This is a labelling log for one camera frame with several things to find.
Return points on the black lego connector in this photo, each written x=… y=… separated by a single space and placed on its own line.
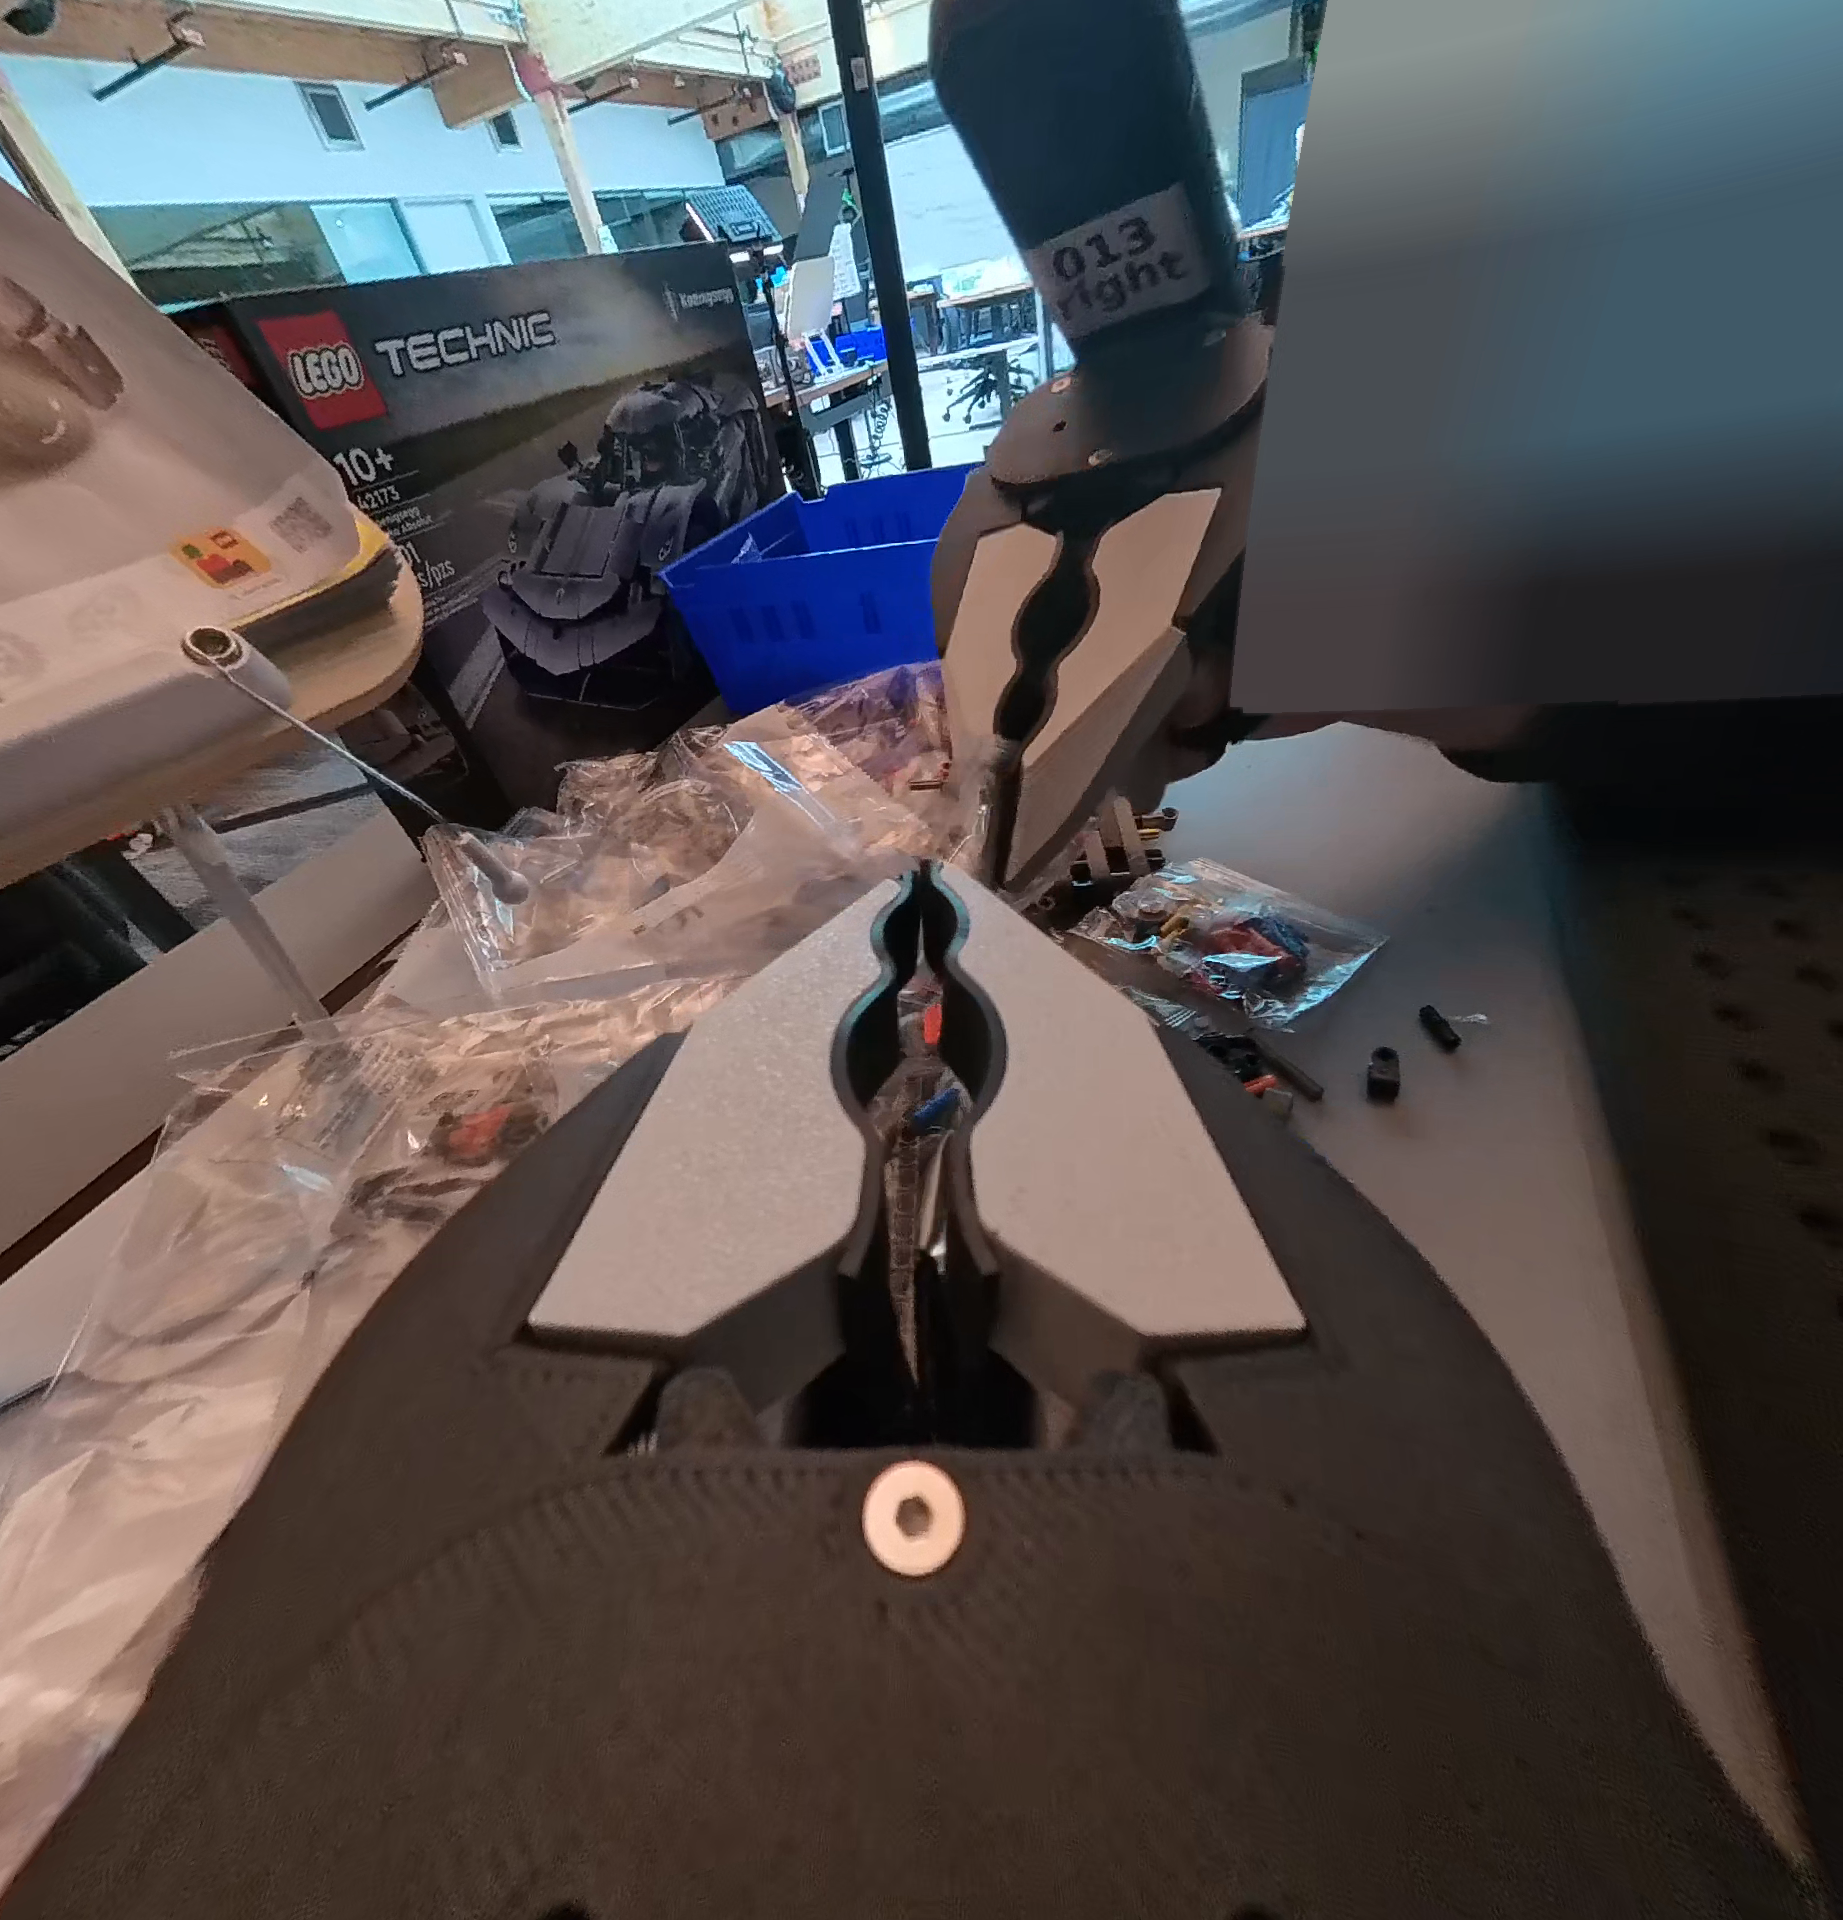
x=1235 y=1059
x=1439 y=1029

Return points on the small black lego pin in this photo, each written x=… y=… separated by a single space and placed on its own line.
x=1381 y=1075

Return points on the clear bag of pieces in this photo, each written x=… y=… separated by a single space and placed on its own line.
x=802 y=780

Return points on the person's right forearm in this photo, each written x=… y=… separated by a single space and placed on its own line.
x=1685 y=780

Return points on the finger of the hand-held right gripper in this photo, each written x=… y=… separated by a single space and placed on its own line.
x=987 y=631
x=1131 y=631

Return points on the black lego set box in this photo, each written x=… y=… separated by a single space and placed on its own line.
x=530 y=481

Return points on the black vertical post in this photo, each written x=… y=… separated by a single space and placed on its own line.
x=876 y=224

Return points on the dark grey long lego axle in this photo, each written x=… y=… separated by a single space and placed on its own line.
x=1287 y=1070

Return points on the dark perforated panel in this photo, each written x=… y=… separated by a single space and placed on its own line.
x=1731 y=1274

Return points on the grey lego chassis assembly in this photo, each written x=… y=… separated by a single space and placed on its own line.
x=1123 y=840

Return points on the beige book stand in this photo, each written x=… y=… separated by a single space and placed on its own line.
x=156 y=735

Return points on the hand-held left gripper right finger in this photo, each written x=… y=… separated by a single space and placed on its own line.
x=1145 y=1200

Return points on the small clear bag coloured pins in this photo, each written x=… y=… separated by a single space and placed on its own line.
x=1235 y=945

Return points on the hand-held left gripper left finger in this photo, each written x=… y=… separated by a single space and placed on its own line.
x=682 y=1200

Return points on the blue plastic bin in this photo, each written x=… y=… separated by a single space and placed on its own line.
x=802 y=600

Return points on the clear bag of lego wheels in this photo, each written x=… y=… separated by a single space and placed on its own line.
x=186 y=1274

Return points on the clear bag with white label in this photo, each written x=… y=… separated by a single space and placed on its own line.
x=636 y=900

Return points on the lego instruction booklet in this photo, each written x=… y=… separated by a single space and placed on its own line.
x=50 y=494

